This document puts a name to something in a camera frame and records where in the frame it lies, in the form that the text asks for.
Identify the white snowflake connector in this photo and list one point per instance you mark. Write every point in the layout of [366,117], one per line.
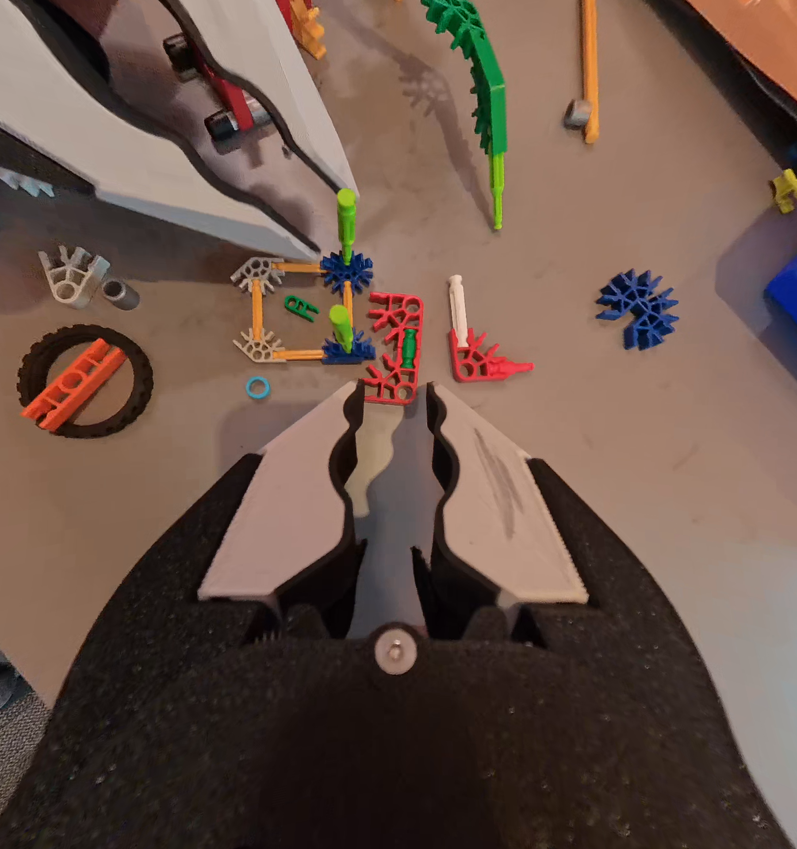
[21,179]

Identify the small yellow connector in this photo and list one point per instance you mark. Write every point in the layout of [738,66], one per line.
[790,190]

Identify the red connector white rod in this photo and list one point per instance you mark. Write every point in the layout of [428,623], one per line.
[476,358]

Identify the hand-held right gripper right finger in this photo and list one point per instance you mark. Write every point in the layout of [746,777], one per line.
[511,531]

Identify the black rubber tire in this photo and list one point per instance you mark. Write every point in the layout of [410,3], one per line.
[136,365]

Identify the orange rod blue connector frame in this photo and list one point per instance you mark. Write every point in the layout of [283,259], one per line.
[348,272]

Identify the red connector pair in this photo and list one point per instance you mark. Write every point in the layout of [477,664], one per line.
[396,348]

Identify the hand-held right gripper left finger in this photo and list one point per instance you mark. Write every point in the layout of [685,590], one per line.
[279,531]

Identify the orange rod grey end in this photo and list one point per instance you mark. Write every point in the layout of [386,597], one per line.
[590,66]

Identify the small grey spacer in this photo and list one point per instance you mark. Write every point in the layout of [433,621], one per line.
[120,295]

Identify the printed toy packet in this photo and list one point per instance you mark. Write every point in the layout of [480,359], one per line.
[757,47]

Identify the red rod black cylinder assembly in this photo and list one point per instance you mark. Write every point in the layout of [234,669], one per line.
[233,100]

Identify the grey fan connector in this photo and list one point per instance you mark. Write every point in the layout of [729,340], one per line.
[70,276]

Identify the blue snowflake connector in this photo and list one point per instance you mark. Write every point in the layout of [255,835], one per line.
[637,308]

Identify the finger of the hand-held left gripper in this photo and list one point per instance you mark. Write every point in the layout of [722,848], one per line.
[67,106]
[273,66]

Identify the orange ladder connector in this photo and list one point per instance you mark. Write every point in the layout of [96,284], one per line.
[74,385]

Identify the small green clip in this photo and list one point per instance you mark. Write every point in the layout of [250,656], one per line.
[300,308]

